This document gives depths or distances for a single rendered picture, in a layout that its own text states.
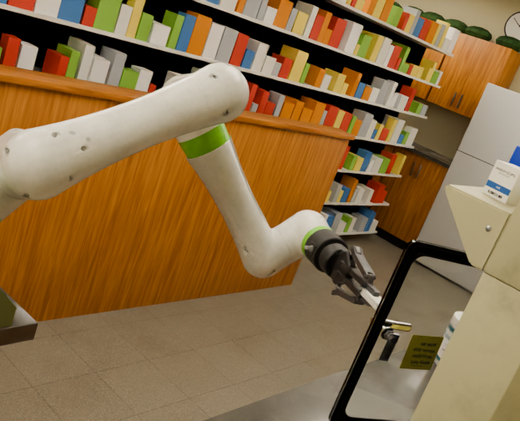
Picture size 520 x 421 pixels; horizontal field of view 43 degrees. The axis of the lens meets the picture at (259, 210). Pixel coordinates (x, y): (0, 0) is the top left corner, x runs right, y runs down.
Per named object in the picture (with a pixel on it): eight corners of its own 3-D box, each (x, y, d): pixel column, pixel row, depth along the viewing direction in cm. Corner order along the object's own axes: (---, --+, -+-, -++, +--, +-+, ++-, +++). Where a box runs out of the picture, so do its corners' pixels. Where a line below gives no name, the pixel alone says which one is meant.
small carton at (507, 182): (521, 207, 112) (537, 174, 110) (505, 204, 109) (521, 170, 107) (497, 195, 116) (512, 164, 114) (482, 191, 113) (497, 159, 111)
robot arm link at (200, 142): (164, 84, 142) (208, 61, 147) (141, 91, 153) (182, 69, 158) (202, 159, 147) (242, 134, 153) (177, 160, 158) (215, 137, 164)
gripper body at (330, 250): (311, 270, 154) (329, 289, 146) (325, 237, 152) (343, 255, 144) (338, 275, 157) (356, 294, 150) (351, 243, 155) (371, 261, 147)
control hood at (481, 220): (542, 260, 128) (566, 214, 126) (482, 271, 103) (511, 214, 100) (489, 233, 135) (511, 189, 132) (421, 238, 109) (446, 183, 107)
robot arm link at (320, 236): (346, 233, 161) (333, 266, 163) (306, 224, 156) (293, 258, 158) (358, 243, 156) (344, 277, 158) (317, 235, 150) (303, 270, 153)
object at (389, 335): (388, 362, 122) (401, 337, 120) (379, 361, 121) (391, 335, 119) (383, 356, 124) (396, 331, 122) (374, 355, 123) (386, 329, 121)
